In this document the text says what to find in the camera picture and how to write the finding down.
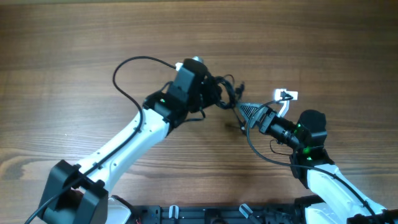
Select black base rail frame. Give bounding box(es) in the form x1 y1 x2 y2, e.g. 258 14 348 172
125 203 306 224

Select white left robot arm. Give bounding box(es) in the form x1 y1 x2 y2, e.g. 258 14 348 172
26 57 220 223

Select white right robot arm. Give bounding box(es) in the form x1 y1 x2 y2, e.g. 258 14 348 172
237 103 397 223

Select black cable bundle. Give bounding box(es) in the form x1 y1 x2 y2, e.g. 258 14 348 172
214 74 247 135

